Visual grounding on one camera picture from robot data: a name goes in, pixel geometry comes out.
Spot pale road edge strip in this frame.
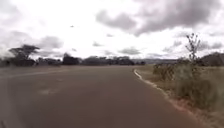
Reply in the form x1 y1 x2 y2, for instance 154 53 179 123
133 68 214 128

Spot distant row of trees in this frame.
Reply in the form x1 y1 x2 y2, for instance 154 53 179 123
0 52 147 68

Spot thin bare sapling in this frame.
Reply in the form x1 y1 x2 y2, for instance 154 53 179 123
185 32 202 65

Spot flat-topped dark tree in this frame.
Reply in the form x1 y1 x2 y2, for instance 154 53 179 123
7 44 41 67

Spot distant hill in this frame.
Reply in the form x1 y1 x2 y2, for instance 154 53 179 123
196 51 224 68

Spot dry scrub bushes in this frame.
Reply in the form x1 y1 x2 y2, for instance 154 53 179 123
152 62 178 81

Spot grey asphalt road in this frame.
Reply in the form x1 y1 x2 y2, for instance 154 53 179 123
0 65 209 128

